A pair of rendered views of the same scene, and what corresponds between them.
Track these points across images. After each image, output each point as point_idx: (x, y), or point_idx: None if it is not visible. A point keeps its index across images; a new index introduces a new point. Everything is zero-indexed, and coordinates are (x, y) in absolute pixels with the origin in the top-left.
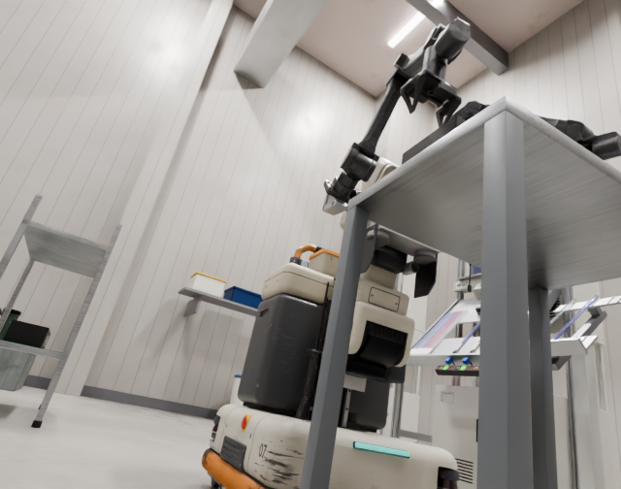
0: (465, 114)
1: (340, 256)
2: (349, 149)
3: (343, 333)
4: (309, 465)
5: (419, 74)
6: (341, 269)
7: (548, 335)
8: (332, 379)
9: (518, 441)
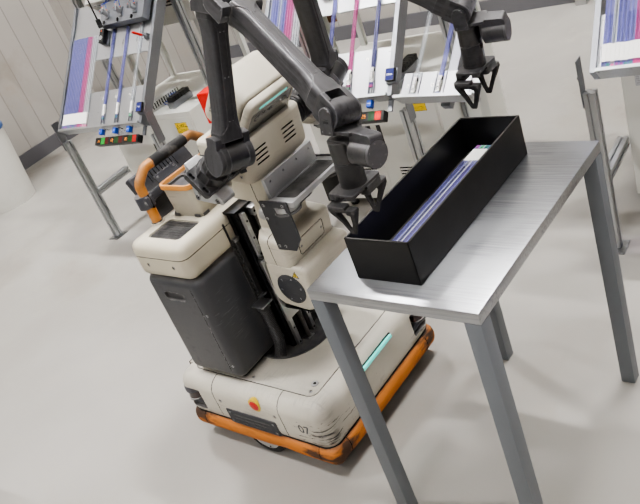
0: None
1: (329, 340)
2: (214, 153)
3: (366, 390)
4: (385, 462)
5: (347, 198)
6: (338, 352)
7: None
8: (375, 419)
9: (529, 474)
